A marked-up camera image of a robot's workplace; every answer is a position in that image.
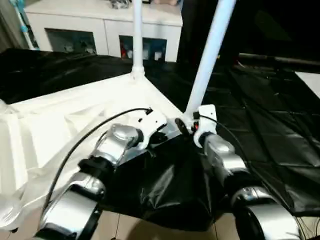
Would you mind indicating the black white patterned figurine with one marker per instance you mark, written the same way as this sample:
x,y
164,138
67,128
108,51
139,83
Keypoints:
x,y
87,46

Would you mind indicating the pink soft toy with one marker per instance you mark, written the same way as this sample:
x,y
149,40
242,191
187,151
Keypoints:
x,y
165,2

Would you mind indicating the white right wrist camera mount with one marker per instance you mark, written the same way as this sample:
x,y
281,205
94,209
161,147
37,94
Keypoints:
x,y
207,112

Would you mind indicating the white plastic table top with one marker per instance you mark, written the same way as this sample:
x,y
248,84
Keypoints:
x,y
62,112

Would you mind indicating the small white figurine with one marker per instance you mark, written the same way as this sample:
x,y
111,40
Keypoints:
x,y
67,47

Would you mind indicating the black metal rail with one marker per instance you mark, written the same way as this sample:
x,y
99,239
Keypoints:
x,y
287,60

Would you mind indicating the white flat board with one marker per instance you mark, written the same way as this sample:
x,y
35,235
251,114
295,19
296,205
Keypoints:
x,y
310,82

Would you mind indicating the grey patterned object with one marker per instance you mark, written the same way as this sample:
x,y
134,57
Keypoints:
x,y
120,3

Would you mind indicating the white candle cup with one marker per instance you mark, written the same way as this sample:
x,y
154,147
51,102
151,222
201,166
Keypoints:
x,y
157,55

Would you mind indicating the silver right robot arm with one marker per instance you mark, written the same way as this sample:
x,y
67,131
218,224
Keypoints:
x,y
220,150

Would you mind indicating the small white cup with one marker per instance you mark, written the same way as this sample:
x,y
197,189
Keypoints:
x,y
130,53

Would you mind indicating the red bottle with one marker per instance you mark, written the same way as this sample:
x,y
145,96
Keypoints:
x,y
123,50

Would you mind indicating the white sideboard cabinet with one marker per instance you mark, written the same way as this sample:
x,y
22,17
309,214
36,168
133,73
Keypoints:
x,y
100,15

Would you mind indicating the black mat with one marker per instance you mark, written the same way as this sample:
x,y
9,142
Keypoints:
x,y
262,125

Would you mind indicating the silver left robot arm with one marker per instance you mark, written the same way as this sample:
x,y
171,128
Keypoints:
x,y
117,140

